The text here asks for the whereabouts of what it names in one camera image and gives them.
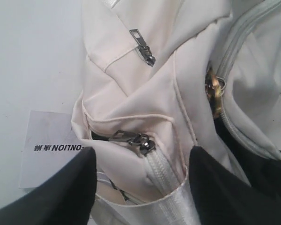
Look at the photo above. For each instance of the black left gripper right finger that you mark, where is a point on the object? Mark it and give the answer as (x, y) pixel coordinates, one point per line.
(223, 199)

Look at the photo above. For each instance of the gold key ring zipper pull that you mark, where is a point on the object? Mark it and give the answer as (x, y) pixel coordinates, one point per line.
(214, 88)

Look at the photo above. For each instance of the white paper hang tag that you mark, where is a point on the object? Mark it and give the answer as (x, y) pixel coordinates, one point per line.
(49, 145)

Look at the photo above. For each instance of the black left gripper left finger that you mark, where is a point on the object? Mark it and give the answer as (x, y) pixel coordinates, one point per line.
(66, 198)

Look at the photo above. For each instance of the cream fabric duffel bag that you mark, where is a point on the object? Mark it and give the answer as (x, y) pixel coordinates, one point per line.
(143, 106)

